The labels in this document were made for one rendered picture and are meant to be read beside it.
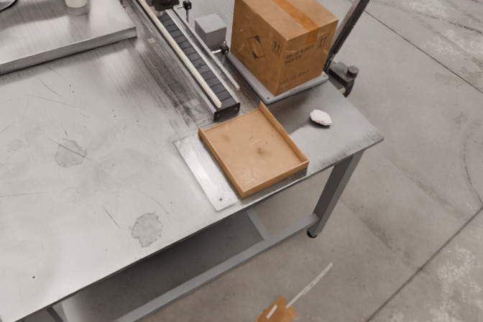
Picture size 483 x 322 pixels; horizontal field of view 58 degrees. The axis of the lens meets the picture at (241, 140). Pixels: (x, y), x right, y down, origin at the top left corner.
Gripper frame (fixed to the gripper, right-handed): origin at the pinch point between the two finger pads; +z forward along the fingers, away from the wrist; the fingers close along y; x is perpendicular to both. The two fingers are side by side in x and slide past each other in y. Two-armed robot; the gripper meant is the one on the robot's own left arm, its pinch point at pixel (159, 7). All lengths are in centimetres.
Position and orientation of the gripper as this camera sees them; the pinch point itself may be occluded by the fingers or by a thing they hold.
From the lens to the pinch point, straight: 187.9
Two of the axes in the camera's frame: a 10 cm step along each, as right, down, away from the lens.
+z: -4.0, 0.8, 9.1
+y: -8.4, 3.5, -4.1
